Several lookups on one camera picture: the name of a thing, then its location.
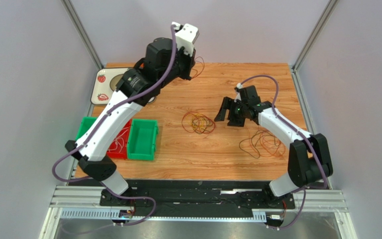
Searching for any black thin cable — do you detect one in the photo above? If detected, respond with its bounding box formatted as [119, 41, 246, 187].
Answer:
[189, 114, 216, 135]

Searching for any yellow thin cable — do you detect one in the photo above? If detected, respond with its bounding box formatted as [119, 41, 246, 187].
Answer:
[191, 114, 210, 131]

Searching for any brown thin cable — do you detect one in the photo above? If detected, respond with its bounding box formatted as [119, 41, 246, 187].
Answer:
[238, 129, 283, 159]

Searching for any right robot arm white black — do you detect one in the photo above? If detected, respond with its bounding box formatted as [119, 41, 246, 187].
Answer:
[214, 86, 333, 205]

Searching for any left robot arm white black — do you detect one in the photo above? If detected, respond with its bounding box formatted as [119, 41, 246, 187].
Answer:
[65, 36, 197, 196]

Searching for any beige ceramic bowl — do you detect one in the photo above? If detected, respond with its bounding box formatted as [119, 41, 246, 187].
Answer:
[109, 74, 123, 92]

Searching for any strawberry pattern white tray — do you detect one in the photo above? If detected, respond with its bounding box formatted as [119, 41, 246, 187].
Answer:
[91, 68, 128, 105]

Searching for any right green plastic bin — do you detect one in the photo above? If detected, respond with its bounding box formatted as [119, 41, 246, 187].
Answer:
[127, 119, 159, 161]

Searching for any green plastic bin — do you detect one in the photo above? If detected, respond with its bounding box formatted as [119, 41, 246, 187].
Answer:
[75, 117, 97, 140]
[127, 119, 159, 161]

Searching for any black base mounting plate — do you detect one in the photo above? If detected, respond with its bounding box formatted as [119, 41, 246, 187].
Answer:
[96, 179, 296, 218]

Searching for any red plastic bin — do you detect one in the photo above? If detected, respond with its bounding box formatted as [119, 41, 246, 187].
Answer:
[107, 120, 132, 159]

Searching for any left green plastic bin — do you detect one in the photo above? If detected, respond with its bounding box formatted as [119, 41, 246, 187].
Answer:
[75, 117, 97, 140]

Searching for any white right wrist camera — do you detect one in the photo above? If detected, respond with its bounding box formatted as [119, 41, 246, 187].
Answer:
[234, 83, 243, 102]

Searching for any left aluminium frame post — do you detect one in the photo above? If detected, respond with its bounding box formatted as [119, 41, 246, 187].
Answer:
[61, 0, 103, 69]

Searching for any aluminium frame post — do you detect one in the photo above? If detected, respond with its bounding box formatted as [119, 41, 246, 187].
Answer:
[292, 0, 340, 73]
[61, 0, 103, 69]

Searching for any right aluminium frame post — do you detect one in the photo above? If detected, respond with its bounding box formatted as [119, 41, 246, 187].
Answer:
[292, 0, 340, 73]

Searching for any slotted aluminium cable rail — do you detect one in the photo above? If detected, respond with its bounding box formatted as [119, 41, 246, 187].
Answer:
[60, 208, 267, 223]

